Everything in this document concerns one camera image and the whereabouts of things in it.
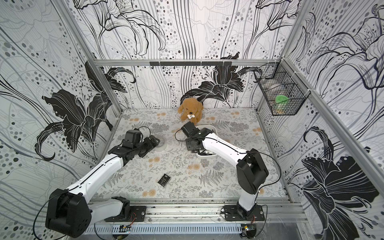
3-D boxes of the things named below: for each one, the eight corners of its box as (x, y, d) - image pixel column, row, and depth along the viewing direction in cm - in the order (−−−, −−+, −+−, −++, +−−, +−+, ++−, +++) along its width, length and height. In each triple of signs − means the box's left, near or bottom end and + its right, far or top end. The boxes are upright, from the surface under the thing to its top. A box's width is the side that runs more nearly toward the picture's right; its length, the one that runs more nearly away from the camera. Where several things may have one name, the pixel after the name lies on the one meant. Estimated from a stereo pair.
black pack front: (158, 183, 85) (157, 181, 83) (165, 174, 88) (164, 173, 86) (164, 187, 83) (163, 186, 81) (170, 178, 86) (170, 177, 84)
